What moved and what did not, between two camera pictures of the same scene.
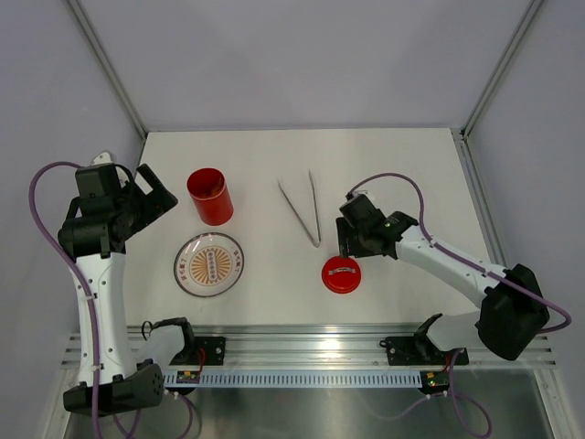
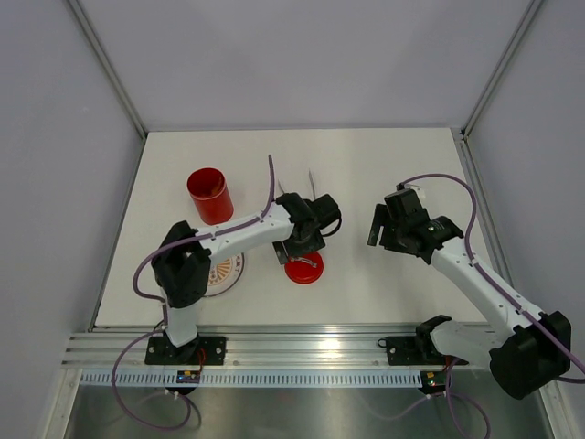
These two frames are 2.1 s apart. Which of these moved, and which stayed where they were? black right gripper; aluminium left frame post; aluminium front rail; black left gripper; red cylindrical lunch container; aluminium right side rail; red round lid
Moved: black left gripper; red round lid; black right gripper
Stayed: aluminium right side rail; aluminium left frame post; red cylindrical lunch container; aluminium front rail
